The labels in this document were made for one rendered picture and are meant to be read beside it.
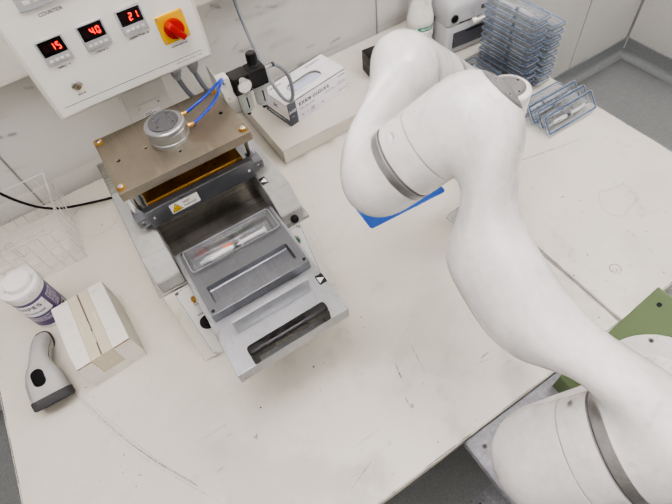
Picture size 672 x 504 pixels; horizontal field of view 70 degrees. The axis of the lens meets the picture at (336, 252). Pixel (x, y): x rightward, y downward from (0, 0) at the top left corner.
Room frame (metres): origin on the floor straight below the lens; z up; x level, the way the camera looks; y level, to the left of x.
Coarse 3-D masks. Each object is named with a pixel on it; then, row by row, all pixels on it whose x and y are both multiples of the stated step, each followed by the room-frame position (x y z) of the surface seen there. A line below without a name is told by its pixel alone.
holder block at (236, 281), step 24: (264, 240) 0.56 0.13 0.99; (288, 240) 0.55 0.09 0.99; (216, 264) 0.53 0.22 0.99; (240, 264) 0.52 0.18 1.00; (264, 264) 0.52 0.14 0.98; (288, 264) 0.50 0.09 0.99; (216, 288) 0.48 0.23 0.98; (240, 288) 0.47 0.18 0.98; (264, 288) 0.46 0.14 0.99; (216, 312) 0.42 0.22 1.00
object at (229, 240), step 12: (252, 216) 0.62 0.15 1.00; (264, 216) 0.61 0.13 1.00; (240, 228) 0.60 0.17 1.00; (252, 228) 0.59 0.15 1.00; (264, 228) 0.58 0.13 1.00; (216, 240) 0.58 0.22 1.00; (228, 240) 0.57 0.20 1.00; (240, 240) 0.57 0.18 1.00; (192, 252) 0.56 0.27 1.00; (204, 252) 0.55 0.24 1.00; (216, 252) 0.55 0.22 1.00; (228, 252) 0.54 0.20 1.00; (192, 264) 0.53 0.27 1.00; (204, 264) 0.52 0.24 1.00
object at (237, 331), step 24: (312, 264) 0.51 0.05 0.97; (192, 288) 0.50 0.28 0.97; (288, 288) 0.44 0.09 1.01; (312, 288) 0.45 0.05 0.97; (240, 312) 0.43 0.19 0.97; (264, 312) 0.41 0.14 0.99; (288, 312) 0.41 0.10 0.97; (336, 312) 0.40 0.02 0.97; (216, 336) 0.39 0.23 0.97; (240, 336) 0.38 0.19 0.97; (312, 336) 0.37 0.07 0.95; (240, 360) 0.34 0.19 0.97; (264, 360) 0.33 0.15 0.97
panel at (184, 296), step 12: (300, 228) 0.64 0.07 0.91; (300, 240) 0.63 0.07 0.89; (312, 252) 0.62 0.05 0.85; (180, 288) 0.54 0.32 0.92; (180, 300) 0.52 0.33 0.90; (192, 300) 0.52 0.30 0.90; (192, 312) 0.51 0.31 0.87; (192, 324) 0.49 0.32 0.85; (204, 336) 0.48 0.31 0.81; (216, 348) 0.47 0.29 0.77
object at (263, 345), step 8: (320, 304) 0.40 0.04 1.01; (304, 312) 0.39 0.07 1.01; (312, 312) 0.38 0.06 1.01; (320, 312) 0.38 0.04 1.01; (328, 312) 0.39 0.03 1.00; (296, 320) 0.37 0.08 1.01; (304, 320) 0.37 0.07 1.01; (312, 320) 0.37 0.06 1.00; (280, 328) 0.36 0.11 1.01; (288, 328) 0.36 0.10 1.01; (296, 328) 0.36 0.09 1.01; (304, 328) 0.37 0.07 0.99; (264, 336) 0.36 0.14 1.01; (272, 336) 0.35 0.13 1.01; (280, 336) 0.35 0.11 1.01; (288, 336) 0.35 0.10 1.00; (256, 344) 0.34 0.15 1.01; (264, 344) 0.34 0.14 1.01; (272, 344) 0.34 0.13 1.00; (248, 352) 0.33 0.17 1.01; (256, 352) 0.33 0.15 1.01; (264, 352) 0.33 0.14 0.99; (256, 360) 0.33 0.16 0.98
